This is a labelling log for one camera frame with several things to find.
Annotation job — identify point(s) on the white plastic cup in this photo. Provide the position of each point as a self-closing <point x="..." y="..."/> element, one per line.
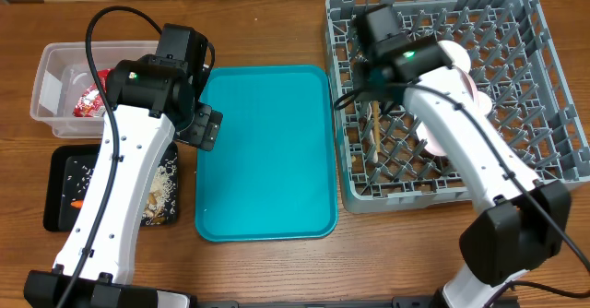
<point x="484" y="103"/>

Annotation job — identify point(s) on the pile of rice and nuts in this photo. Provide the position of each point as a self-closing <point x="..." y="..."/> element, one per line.
<point x="160" y="208"/>

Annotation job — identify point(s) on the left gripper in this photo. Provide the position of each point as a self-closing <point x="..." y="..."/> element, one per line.
<point x="206" y="131"/>

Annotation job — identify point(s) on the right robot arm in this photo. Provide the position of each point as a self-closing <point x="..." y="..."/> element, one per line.
<point x="521" y="221"/>

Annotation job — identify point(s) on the red snack wrapper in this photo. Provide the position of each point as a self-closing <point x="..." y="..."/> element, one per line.
<point x="89" y="102"/>

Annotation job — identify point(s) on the wooden chopstick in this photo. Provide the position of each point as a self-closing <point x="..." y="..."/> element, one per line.
<point x="376" y="126"/>

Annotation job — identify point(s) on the orange carrot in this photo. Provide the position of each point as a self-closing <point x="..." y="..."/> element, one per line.
<point x="77" y="204"/>

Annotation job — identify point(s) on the clear plastic bin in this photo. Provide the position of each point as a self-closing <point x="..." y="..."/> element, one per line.
<point x="63" y="76"/>

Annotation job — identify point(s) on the large white plate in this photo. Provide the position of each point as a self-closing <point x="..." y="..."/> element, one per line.
<point x="432" y="145"/>

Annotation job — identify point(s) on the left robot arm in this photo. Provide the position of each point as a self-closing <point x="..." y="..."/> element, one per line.
<point x="150" y="102"/>

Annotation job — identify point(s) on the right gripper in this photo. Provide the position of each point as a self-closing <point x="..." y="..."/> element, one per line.
<point x="373" y="92"/>

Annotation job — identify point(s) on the grey dish rack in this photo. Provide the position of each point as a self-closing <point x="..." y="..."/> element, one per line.
<point x="514" y="61"/>

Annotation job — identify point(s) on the teal plastic tray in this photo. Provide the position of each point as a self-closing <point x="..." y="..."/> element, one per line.
<point x="272" y="172"/>

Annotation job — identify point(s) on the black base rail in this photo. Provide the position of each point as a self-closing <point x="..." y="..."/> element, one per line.
<point x="295" y="304"/>

